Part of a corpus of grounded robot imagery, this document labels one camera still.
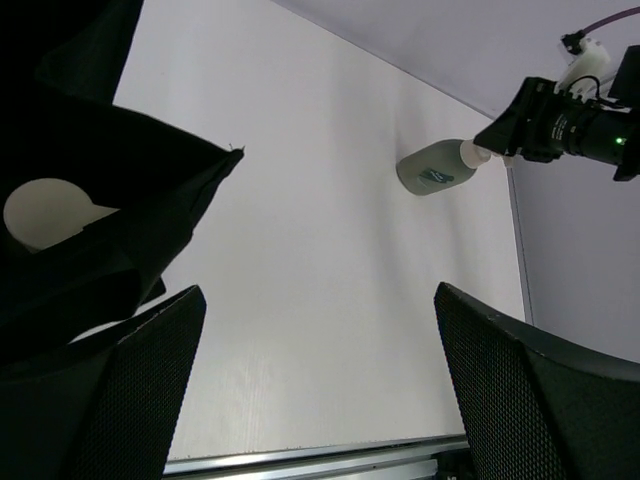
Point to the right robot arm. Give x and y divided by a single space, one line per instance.
607 131

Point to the right side aluminium rail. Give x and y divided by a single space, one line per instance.
523 273

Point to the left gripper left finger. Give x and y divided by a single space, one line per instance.
105 406

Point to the beige pump bottle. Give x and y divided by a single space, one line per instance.
45 212

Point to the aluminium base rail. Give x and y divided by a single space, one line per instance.
395 459

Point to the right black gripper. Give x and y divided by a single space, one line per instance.
533 124

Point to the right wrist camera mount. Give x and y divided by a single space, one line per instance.
588 62

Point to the black canvas bag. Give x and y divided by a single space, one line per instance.
61 63

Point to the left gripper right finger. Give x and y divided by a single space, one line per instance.
534 405

